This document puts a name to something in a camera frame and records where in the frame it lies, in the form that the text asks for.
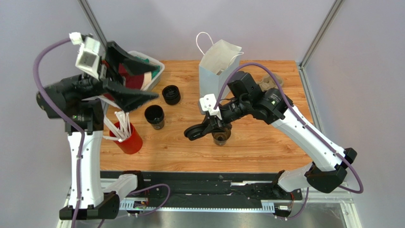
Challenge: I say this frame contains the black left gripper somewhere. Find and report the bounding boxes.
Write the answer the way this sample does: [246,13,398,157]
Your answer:
[62,43,159,113]

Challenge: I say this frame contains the brown coffee cup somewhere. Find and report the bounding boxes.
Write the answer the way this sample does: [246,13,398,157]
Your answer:
[212,129,231,146]

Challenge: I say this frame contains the stack of black cups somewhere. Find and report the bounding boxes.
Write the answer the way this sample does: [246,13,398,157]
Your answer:
[144,105,164,130]

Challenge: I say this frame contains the white paper bag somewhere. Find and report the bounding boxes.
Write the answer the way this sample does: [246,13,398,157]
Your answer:
[195,32,244,99]

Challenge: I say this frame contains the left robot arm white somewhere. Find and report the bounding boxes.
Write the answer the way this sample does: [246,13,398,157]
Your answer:
[33,37,159,221]

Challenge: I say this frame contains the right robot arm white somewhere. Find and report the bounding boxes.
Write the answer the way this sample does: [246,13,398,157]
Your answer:
[184,71,357,193]

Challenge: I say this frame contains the dark red bucket hat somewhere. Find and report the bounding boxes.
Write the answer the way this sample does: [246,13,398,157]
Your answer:
[102,60,153,90]

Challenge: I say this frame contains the beige hat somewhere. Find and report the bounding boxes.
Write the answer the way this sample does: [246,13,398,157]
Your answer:
[141,72,152,91]

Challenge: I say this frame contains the white plastic basket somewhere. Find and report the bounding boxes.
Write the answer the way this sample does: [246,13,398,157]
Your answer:
[126,50,165,91]

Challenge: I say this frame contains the green cloth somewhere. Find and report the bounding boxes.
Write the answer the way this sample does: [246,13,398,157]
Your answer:
[139,57,161,79]

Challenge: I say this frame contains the red cup with straws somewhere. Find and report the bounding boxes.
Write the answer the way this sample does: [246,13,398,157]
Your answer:
[103,111,143,154]

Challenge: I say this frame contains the brown pulp cup carrier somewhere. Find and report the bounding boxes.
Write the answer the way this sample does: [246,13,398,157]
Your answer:
[257,74,284,91]

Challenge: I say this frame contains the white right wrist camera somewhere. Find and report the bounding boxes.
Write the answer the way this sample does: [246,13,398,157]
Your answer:
[198,94,221,119]

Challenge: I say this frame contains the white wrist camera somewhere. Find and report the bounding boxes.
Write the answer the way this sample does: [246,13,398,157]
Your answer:
[198,94,221,119]
[69,32,102,80]

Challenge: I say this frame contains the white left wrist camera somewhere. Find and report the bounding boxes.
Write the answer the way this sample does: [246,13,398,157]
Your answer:
[69,32,102,80]

